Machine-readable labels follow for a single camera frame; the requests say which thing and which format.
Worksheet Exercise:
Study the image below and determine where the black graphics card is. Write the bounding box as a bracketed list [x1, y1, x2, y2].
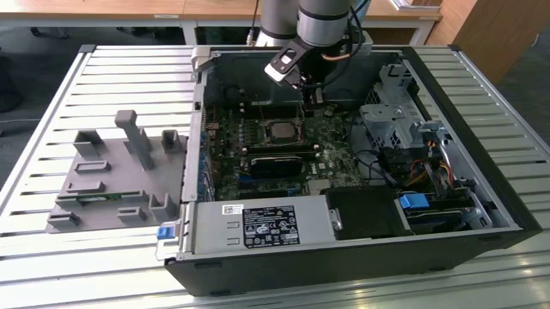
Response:
[247, 154, 304, 180]

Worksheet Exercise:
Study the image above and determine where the silver power supply unit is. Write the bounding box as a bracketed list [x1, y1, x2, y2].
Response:
[188, 192, 343, 257]

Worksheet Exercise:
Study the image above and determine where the blue disk carrier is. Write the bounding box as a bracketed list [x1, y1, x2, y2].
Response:
[398, 192, 431, 214]

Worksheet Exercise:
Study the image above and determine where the silver metal drive cage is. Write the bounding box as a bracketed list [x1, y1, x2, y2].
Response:
[358, 63, 455, 152]

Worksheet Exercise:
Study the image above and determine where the grey parts rack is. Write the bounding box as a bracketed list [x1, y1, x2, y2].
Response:
[44, 109, 191, 234]

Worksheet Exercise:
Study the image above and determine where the wooden desk white frame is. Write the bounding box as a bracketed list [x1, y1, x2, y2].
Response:
[0, 0, 187, 29]
[183, 0, 443, 46]

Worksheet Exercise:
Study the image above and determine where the black plastic bracket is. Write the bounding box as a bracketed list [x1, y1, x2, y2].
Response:
[378, 146, 432, 187]

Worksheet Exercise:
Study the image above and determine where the CPU socket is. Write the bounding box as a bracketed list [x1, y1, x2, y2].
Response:
[260, 118, 307, 144]

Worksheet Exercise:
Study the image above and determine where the black silver PC case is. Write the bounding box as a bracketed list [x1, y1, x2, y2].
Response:
[164, 44, 543, 297]

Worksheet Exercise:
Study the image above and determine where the silver finned heatsink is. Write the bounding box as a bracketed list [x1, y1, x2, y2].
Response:
[307, 179, 335, 196]

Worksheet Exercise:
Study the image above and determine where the green motherboard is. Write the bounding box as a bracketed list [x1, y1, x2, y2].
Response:
[201, 103, 367, 203]

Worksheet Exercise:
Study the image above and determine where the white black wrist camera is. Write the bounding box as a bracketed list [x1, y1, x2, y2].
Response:
[263, 41, 311, 90]

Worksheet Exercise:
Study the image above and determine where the green RAM stick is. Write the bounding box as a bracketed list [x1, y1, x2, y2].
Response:
[76, 192, 127, 204]

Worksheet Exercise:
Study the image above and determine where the black fan shroud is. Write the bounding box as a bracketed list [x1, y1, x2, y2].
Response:
[320, 185, 416, 241]

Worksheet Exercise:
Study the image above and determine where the brown wooden cabinet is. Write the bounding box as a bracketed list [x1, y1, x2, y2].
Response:
[424, 0, 550, 86]

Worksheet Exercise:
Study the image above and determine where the yellow orange wire bundle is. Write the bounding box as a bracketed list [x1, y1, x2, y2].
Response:
[406, 160, 456, 189]

